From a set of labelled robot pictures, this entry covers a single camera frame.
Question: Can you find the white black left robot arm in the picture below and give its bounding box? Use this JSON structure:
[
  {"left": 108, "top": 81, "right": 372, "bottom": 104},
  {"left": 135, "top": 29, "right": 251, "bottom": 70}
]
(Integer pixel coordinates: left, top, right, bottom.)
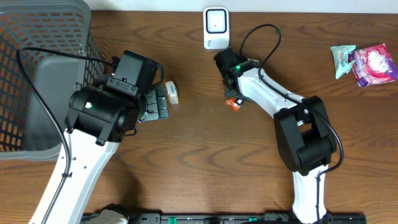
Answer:
[{"left": 30, "top": 50, "right": 169, "bottom": 223}]

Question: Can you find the small orange white candy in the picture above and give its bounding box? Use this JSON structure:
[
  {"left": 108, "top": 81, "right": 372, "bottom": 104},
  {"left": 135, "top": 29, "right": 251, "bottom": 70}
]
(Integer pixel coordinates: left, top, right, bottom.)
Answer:
[{"left": 165, "top": 81, "right": 179, "bottom": 105}]

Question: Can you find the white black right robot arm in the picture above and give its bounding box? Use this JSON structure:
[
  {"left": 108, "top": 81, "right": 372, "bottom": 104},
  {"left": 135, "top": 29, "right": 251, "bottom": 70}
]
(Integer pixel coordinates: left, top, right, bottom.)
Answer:
[{"left": 213, "top": 48, "right": 337, "bottom": 223}]

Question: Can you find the red purple snack bag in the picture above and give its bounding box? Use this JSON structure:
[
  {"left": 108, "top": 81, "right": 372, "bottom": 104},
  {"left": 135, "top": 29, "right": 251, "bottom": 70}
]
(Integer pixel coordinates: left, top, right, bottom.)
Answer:
[{"left": 348, "top": 44, "right": 397, "bottom": 87}]

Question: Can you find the grey plastic mesh basket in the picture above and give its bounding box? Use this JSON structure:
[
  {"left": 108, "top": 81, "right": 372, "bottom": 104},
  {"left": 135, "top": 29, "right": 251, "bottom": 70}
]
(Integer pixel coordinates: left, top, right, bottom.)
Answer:
[{"left": 1, "top": 0, "right": 104, "bottom": 161}]

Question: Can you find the mint green snack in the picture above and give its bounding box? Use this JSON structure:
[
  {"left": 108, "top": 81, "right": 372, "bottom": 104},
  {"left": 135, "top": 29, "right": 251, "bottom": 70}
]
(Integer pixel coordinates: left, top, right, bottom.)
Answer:
[{"left": 330, "top": 45, "right": 356, "bottom": 79}]

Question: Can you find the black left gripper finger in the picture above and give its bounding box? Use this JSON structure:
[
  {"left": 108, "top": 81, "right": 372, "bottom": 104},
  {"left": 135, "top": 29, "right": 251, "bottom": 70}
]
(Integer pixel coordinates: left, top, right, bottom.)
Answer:
[
  {"left": 138, "top": 90, "right": 159, "bottom": 123},
  {"left": 155, "top": 86, "right": 169, "bottom": 119}
]

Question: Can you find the orange Top chocolate bar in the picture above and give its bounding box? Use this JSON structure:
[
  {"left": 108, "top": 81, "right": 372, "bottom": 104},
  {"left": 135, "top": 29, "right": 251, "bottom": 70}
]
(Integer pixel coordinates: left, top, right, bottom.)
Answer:
[{"left": 225, "top": 98, "right": 244, "bottom": 112}]

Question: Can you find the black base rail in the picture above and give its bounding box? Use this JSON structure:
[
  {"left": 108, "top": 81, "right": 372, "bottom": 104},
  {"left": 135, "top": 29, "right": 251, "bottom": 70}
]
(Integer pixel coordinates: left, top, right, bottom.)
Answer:
[{"left": 80, "top": 212, "right": 368, "bottom": 224}]

